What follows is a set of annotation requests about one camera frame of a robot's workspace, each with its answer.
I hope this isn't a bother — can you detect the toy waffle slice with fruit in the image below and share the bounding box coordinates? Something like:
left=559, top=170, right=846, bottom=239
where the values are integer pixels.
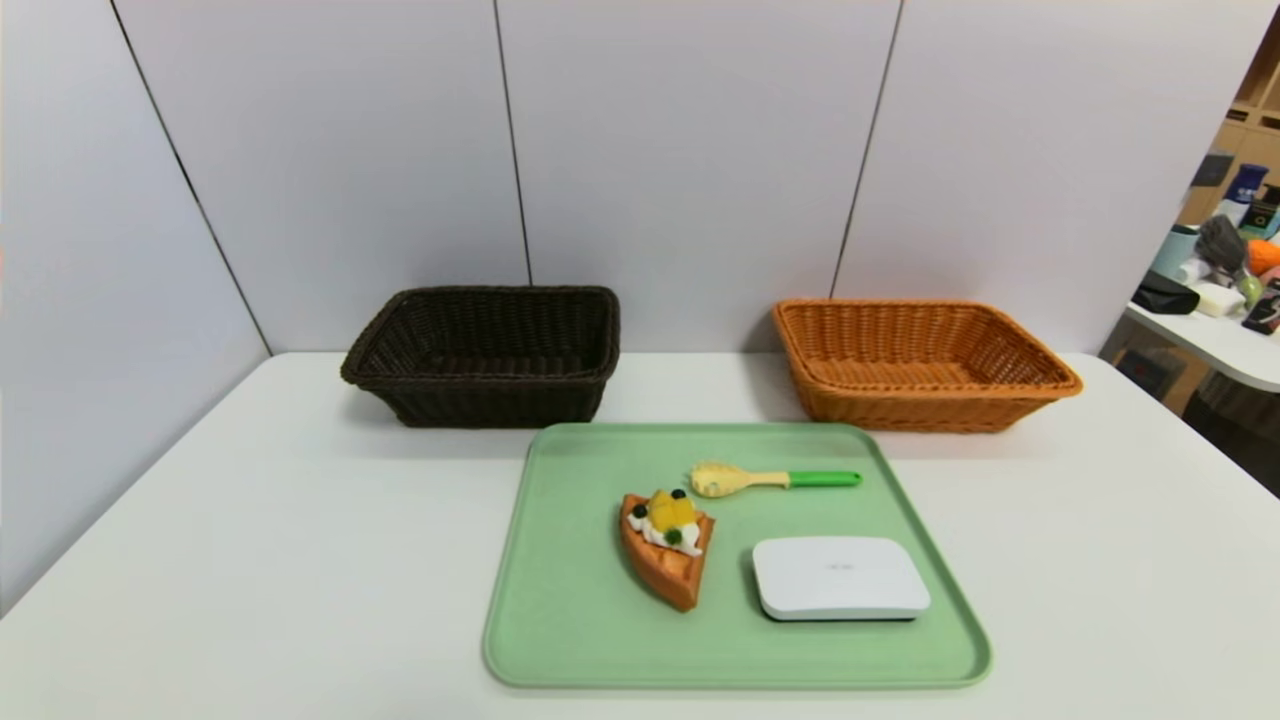
left=618, top=488, right=717, bottom=614

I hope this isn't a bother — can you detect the pasta spoon with green handle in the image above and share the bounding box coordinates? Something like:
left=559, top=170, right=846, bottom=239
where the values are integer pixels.
left=689, top=461, right=863, bottom=500

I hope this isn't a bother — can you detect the white plastic box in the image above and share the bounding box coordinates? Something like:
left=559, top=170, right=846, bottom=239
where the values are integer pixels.
left=751, top=536, right=932, bottom=623

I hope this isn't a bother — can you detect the dark brown wicker basket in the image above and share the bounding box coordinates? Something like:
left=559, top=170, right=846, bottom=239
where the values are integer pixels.
left=340, top=286, right=622, bottom=429

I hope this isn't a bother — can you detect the orange wicker basket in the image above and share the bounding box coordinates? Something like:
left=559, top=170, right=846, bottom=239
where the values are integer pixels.
left=772, top=298, right=1085, bottom=434

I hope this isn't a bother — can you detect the light green plastic tray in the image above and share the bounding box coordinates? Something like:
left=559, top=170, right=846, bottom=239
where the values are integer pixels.
left=482, top=421, right=994, bottom=691

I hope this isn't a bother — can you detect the wooden cabinet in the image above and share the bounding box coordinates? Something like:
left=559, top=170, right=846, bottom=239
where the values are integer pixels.
left=1100, top=320, right=1211, bottom=416

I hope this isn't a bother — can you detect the black pouch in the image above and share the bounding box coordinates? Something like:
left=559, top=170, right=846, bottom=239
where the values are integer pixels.
left=1132, top=270, right=1201, bottom=316

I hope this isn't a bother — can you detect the teal cup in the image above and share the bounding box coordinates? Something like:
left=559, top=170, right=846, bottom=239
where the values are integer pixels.
left=1150, top=223, right=1201, bottom=281

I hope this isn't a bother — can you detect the white block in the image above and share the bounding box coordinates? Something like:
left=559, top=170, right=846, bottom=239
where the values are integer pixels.
left=1190, top=282, right=1246, bottom=319

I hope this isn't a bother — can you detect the white side table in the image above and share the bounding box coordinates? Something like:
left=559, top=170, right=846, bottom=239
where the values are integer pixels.
left=1125, top=300, right=1280, bottom=393

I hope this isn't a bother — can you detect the grey brush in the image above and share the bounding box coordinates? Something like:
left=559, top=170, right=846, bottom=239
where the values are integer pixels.
left=1196, top=214, right=1249, bottom=273

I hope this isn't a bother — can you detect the dark phone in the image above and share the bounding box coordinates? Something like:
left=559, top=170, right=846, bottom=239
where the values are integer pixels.
left=1243, top=280, right=1280, bottom=336

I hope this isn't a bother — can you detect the blue bottle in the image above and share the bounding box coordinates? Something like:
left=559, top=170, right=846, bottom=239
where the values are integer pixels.
left=1226, top=163, right=1271, bottom=208

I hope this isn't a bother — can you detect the black box with green print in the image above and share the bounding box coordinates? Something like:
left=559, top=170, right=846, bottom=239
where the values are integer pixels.
left=1240, top=185, right=1280, bottom=239

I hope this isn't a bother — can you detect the wooden shelf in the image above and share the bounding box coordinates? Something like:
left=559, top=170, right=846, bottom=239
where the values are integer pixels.
left=1180, top=10, right=1280, bottom=226

